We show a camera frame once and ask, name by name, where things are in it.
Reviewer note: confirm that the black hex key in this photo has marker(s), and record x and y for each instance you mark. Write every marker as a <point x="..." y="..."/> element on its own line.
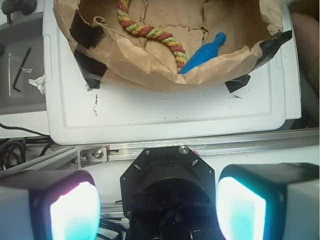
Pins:
<point x="14" y="85"/>

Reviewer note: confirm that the brown paper bag liner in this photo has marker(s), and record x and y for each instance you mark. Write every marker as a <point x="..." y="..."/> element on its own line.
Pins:
<point x="106" y="53"/>

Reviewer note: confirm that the blue plastic bottle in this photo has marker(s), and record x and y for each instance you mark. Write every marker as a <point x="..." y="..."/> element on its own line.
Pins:
<point x="205" y="53"/>

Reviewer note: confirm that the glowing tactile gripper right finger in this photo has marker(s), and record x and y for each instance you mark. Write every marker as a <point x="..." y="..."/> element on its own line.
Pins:
<point x="278" y="201"/>

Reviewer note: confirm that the multicolour twisted rope toy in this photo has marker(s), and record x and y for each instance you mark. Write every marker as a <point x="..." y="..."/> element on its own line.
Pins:
<point x="151" y="32"/>

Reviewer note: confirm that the aluminium extrusion rail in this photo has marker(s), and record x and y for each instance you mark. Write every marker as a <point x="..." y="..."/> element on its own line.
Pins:
<point x="285" y="146"/>

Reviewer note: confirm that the metal corner bracket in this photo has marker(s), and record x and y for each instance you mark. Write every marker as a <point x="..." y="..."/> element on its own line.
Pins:
<point x="91" y="155"/>

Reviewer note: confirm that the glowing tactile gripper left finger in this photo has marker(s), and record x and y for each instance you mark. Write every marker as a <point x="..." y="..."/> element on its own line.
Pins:
<point x="48" y="205"/>

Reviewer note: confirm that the grey plastic tray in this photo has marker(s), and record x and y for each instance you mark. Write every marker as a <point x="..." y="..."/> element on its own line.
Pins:
<point x="21" y="59"/>

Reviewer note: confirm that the crumpled white paper scrap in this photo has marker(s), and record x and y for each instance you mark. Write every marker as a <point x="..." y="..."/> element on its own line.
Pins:
<point x="38" y="82"/>

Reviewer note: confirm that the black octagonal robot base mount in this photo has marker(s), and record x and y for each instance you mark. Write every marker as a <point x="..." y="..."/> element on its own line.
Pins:
<point x="168" y="193"/>

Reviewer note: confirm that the white plastic bin lid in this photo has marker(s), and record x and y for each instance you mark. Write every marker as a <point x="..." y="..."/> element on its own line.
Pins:
<point x="116" y="114"/>

